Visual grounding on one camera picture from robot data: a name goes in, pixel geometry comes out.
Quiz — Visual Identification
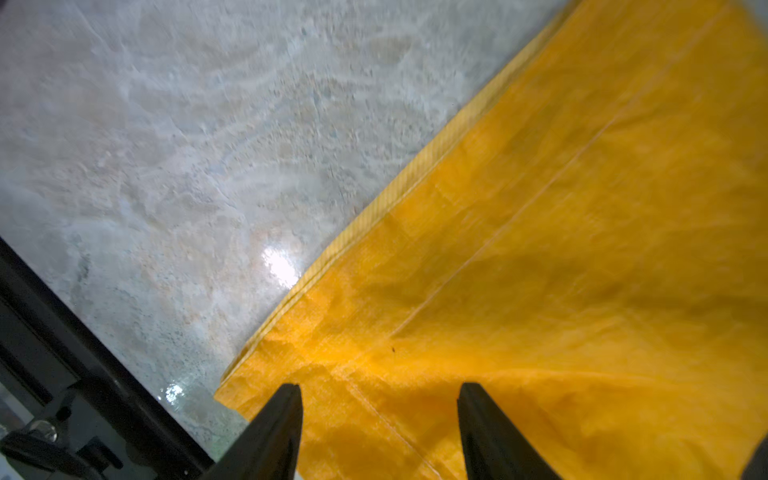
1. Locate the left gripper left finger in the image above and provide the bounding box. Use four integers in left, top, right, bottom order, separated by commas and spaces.
201, 384, 303, 480

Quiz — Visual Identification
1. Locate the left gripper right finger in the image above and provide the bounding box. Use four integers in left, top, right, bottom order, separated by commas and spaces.
457, 382, 559, 480

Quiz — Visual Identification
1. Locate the yellow pillowcase with print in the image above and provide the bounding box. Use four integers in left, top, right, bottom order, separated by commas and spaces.
216, 1, 767, 479

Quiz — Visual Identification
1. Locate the black base frame rail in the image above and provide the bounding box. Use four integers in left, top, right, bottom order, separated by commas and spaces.
1, 243, 215, 479

